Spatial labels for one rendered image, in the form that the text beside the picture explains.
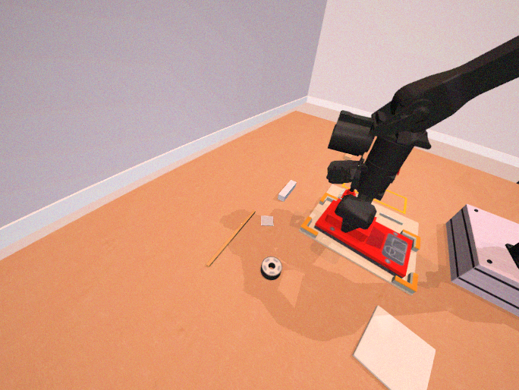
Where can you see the thin orange rod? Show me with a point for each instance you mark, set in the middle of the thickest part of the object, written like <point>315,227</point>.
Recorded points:
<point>230,239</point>

